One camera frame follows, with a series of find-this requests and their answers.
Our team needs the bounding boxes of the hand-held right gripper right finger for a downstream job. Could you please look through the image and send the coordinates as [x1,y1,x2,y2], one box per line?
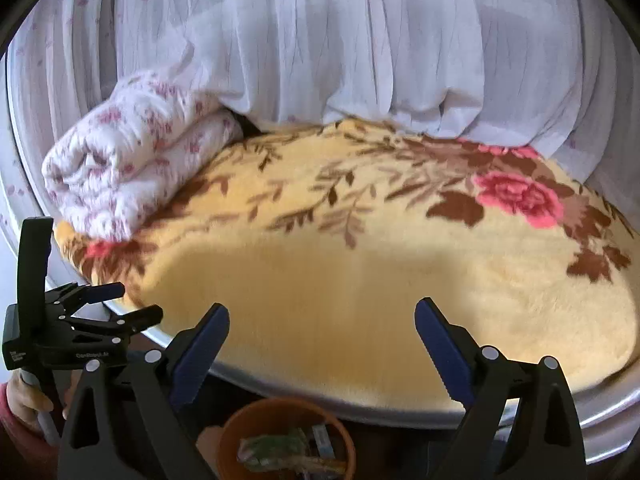
[413,297,587,480]

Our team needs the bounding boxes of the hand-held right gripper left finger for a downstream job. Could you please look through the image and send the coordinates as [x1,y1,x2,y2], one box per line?
[59,302,232,480]

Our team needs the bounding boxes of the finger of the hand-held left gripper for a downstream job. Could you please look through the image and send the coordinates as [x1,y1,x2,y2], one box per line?
[69,304,166,345]
[46,281,127,315]

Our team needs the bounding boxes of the orange plastic waste bin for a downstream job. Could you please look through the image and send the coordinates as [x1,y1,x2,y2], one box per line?
[220,399,357,480]

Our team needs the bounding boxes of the person's left hand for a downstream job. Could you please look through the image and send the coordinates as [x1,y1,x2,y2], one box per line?
[7,369,83,428]

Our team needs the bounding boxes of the green crumpled wrapper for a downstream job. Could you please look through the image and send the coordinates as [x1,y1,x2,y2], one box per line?
[239,427,311,469]

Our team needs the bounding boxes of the white pink floral quilt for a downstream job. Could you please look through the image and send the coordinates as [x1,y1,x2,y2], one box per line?
[41,71,244,241]

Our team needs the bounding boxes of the yellow floral fleece blanket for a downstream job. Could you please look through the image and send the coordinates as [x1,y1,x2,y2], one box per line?
[52,119,640,411]

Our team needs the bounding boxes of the blue white packet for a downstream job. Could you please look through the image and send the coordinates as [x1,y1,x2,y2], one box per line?
[311,425,335,461]

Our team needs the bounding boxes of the yellow brown wrapper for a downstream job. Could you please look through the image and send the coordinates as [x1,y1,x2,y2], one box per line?
[295,455,348,477]

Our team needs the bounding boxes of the white floral sheer curtain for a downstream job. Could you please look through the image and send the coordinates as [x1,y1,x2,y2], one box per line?
[5,0,640,261]

